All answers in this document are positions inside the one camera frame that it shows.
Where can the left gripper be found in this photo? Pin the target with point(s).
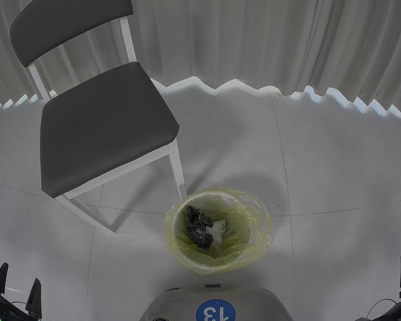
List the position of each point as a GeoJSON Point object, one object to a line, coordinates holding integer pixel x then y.
{"type": "Point", "coordinates": [3, 308]}

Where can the yellow plastic bag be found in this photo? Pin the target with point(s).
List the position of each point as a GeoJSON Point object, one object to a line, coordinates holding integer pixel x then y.
{"type": "Point", "coordinates": [260, 232]}

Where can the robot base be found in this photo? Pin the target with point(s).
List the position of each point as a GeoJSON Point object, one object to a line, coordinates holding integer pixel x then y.
{"type": "Point", "coordinates": [254, 306]}

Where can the white trash bin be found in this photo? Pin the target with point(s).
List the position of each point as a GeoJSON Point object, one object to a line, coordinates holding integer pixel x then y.
{"type": "Point", "coordinates": [245, 219]}

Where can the crumpled black plastic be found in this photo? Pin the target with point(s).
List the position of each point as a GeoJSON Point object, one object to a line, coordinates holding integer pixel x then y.
{"type": "Point", "coordinates": [195, 226]}

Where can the crumpled white paper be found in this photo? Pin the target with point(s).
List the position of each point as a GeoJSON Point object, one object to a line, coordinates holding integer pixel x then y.
{"type": "Point", "coordinates": [217, 232]}

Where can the white curtain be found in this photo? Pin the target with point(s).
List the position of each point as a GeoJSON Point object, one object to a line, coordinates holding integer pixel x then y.
{"type": "Point", "coordinates": [364, 28]}
{"type": "Point", "coordinates": [203, 28]}

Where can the grey chair white frame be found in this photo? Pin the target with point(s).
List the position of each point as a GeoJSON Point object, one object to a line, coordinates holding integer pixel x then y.
{"type": "Point", "coordinates": [103, 129]}

